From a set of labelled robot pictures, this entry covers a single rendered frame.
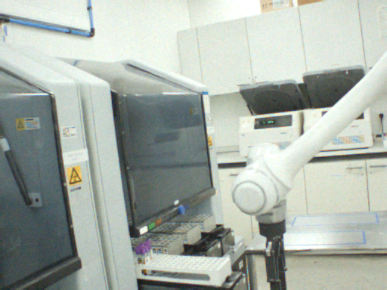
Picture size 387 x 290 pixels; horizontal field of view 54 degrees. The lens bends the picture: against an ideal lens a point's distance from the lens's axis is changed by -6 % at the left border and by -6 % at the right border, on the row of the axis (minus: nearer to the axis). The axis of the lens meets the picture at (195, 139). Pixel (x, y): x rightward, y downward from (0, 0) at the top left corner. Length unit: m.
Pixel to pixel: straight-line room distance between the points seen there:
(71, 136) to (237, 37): 2.98
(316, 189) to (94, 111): 2.57
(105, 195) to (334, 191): 2.53
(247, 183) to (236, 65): 3.04
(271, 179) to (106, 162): 0.49
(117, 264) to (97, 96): 0.49
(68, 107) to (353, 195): 2.72
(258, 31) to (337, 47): 0.75
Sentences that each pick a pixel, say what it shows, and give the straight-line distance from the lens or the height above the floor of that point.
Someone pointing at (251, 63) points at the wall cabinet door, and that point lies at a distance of 3.81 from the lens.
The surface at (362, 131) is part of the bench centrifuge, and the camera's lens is 3.35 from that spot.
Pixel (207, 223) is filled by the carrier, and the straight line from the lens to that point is 1.69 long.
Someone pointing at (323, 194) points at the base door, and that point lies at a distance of 3.44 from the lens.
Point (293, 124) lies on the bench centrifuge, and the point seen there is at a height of 1.15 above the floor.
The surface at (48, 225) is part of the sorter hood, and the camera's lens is 0.97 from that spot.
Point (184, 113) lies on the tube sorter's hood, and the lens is 1.56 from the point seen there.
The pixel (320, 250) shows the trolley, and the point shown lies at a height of 0.81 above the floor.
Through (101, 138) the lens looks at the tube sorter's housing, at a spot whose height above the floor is 1.28.
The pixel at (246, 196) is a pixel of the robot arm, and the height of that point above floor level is 1.12.
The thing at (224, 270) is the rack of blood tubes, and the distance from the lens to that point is 1.21.
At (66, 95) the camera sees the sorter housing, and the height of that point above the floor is 1.40.
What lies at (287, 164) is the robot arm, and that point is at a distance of 0.90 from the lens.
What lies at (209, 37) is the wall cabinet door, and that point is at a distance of 3.98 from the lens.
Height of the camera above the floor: 1.30
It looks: 3 degrees down
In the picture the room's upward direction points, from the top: 7 degrees counter-clockwise
